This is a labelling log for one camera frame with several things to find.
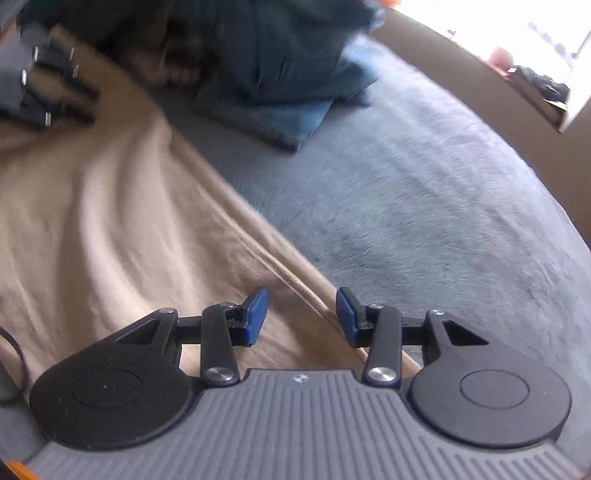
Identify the small reddish object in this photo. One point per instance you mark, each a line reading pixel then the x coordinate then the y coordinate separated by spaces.
pixel 502 55

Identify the bright window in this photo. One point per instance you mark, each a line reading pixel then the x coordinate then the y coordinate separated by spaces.
pixel 485 23

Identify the dark cloth on windowsill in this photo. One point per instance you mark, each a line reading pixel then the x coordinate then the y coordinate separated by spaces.
pixel 540 83

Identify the black cloth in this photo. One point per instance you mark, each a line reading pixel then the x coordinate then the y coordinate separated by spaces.
pixel 115 18

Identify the blue jeans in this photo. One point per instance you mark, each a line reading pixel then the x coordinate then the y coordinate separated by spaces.
pixel 277 60

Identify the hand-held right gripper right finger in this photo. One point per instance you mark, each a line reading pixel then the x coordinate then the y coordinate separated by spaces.
pixel 348 318

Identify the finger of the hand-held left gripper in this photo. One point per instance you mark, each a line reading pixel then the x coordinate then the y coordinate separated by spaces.
pixel 64 69
pixel 46 106

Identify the beige pants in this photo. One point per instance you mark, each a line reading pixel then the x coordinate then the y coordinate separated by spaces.
pixel 115 221

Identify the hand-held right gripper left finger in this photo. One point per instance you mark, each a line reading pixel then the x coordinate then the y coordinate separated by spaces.
pixel 255 318

